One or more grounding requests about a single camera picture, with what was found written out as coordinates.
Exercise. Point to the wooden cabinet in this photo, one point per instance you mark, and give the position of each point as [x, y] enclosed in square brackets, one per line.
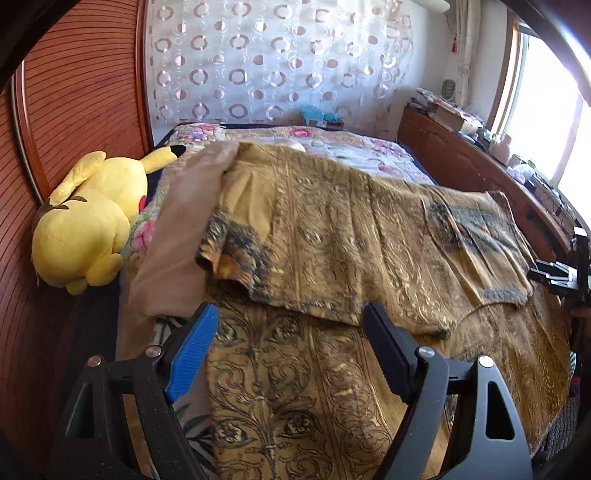
[443, 147]

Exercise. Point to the cardboard box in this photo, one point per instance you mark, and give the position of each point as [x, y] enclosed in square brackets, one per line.
[450, 117]

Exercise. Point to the wooden framed window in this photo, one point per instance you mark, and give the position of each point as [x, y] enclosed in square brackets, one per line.
[535, 115]

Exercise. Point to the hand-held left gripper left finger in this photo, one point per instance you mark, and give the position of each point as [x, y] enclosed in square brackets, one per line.
[191, 355]

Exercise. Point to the small round fan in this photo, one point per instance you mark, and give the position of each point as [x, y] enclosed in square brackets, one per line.
[449, 88]

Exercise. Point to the circle patterned sheer curtain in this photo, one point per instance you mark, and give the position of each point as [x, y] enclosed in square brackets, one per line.
[277, 69]

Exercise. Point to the pale window drape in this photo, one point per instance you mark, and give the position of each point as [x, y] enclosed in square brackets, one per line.
[466, 55]

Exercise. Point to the pink jug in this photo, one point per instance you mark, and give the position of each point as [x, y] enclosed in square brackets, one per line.
[503, 150]

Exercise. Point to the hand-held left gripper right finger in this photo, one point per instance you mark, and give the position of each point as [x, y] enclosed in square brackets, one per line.
[388, 350]

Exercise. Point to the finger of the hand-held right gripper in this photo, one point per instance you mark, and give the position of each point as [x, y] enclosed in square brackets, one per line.
[547, 279]
[554, 267]

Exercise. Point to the floral blanket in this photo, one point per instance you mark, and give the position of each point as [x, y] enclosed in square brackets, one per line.
[351, 152]

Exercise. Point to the person's dark patterned clothing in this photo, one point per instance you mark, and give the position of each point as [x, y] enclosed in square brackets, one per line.
[558, 438]

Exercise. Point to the leaf print bedsheet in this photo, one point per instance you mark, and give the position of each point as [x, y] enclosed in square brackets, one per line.
[196, 417]

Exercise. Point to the golden patterned garment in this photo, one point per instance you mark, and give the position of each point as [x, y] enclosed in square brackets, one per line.
[346, 240]

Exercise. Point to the blue plastic bag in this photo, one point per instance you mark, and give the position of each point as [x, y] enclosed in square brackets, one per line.
[318, 114]

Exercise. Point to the patterned cloth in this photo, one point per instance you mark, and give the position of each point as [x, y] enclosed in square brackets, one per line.
[427, 97]

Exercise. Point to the yellow plush toy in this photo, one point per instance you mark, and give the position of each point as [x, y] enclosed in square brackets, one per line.
[87, 221]

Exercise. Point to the tissue bag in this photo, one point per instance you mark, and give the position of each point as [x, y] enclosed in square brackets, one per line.
[521, 173]

